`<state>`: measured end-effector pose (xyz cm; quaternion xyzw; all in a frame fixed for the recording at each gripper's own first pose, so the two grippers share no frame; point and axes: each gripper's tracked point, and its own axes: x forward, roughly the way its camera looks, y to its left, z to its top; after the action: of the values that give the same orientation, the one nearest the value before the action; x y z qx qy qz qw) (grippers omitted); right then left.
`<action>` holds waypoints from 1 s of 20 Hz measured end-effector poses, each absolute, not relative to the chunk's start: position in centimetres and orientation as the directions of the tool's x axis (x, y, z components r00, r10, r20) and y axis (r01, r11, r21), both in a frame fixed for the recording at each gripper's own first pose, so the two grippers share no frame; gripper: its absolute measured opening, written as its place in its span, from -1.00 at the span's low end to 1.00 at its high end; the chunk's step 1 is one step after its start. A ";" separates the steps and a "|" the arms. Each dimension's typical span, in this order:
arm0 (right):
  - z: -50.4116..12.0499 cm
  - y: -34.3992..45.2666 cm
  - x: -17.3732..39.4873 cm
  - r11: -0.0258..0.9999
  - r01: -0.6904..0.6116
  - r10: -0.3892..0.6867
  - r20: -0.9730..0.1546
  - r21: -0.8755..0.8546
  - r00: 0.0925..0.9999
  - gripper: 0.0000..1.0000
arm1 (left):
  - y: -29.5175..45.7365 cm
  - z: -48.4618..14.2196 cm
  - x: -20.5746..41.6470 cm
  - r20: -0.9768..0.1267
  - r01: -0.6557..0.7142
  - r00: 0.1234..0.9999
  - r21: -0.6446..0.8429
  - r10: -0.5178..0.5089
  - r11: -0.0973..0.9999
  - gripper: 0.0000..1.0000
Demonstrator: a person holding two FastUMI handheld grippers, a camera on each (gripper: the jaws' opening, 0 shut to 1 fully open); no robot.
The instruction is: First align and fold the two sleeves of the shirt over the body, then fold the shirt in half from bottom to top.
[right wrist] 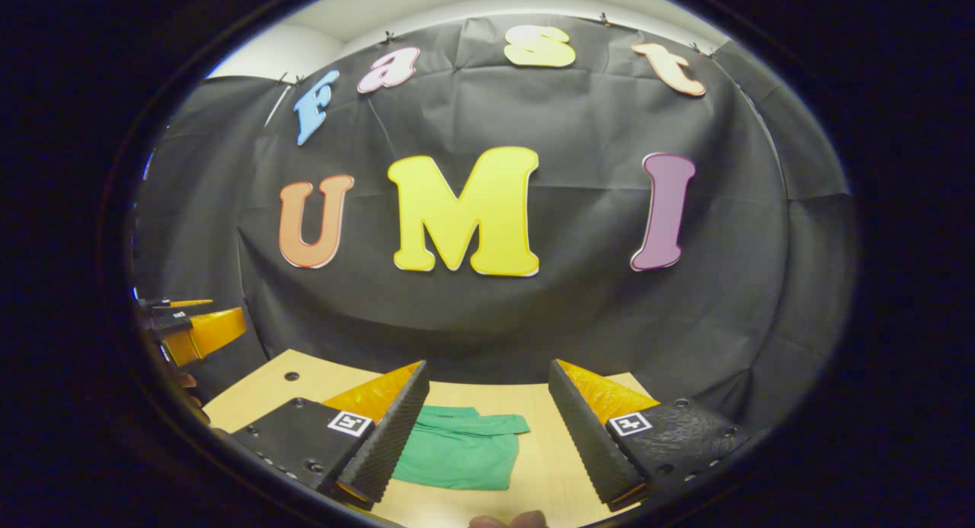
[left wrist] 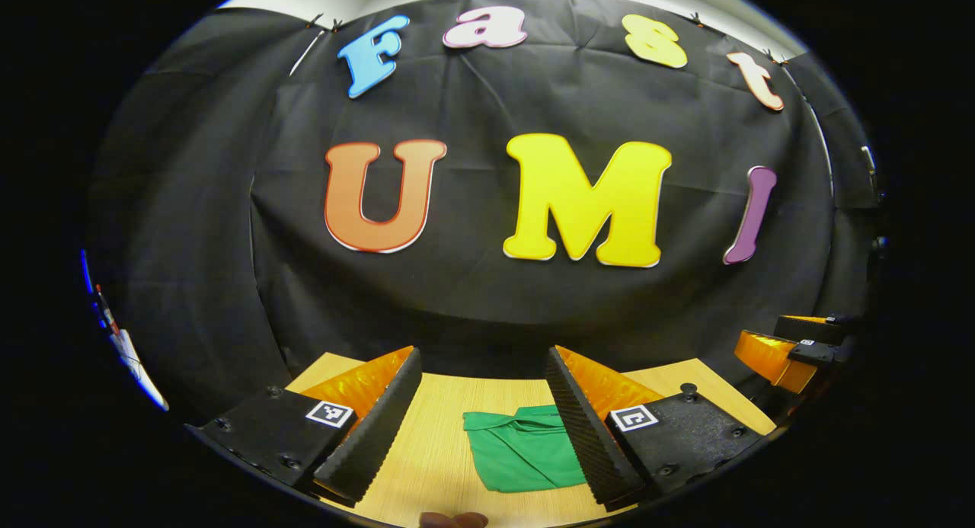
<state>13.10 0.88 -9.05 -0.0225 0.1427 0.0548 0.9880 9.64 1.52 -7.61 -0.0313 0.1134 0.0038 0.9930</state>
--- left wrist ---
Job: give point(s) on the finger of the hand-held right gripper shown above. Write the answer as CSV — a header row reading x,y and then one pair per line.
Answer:
x,y
813,351
811,330

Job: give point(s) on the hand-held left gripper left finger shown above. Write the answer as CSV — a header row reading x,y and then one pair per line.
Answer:
x,y
381,429

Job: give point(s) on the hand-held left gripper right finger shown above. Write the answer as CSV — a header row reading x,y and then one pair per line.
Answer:
x,y
579,429

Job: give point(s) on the green T-shirt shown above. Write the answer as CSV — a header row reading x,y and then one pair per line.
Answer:
x,y
518,452

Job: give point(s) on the black backdrop cloth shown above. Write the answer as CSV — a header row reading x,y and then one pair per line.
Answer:
x,y
457,299

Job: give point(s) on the white side table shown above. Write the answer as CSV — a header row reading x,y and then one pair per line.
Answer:
x,y
137,372

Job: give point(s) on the red slim bottle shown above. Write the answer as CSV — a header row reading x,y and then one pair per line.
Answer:
x,y
107,311

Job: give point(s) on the computer monitor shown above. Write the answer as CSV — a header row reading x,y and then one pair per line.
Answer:
x,y
86,276

